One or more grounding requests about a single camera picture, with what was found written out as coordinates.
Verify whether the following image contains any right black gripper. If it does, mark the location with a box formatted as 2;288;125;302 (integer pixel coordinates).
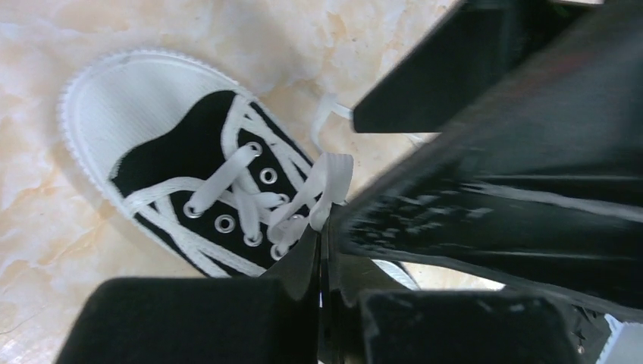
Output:
331;1;642;322

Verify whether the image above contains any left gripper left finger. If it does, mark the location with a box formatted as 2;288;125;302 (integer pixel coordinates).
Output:
264;227;321;363

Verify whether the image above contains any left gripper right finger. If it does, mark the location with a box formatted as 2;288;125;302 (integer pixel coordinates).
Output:
321;223;409;363

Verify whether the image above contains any black white canvas sneaker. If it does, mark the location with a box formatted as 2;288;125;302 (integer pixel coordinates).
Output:
58;49;420;293

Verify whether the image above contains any white shoelace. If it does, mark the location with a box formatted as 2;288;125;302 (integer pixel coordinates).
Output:
184;94;354;260

